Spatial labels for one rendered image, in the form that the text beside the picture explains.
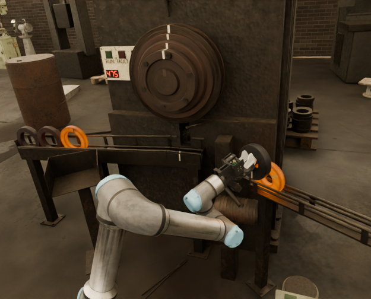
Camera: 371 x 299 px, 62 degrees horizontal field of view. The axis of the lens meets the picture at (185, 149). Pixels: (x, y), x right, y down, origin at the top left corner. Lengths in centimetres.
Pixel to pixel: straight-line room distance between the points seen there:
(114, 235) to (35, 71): 333
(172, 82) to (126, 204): 70
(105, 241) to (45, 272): 120
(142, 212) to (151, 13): 108
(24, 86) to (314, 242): 353
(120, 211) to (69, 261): 136
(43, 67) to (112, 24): 249
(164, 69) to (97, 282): 89
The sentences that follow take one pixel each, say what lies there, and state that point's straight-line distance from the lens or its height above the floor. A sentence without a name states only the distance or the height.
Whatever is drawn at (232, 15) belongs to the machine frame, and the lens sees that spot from 155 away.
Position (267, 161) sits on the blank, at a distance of 127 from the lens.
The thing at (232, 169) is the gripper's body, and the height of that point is 85.
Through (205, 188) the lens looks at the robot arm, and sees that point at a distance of 115.
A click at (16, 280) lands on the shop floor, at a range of 227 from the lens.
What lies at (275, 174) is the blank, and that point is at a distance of 139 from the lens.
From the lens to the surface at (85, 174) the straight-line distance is 183.
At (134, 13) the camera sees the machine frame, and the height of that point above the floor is 140.
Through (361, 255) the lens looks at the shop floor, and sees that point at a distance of 222.
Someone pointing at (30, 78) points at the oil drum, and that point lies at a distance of 420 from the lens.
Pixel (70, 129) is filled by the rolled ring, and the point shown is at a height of 78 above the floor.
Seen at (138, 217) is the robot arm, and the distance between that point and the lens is 89.
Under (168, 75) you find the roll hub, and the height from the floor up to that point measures 115.
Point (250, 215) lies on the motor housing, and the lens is 156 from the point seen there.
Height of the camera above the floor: 148
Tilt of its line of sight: 27 degrees down
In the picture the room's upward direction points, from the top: 5 degrees counter-clockwise
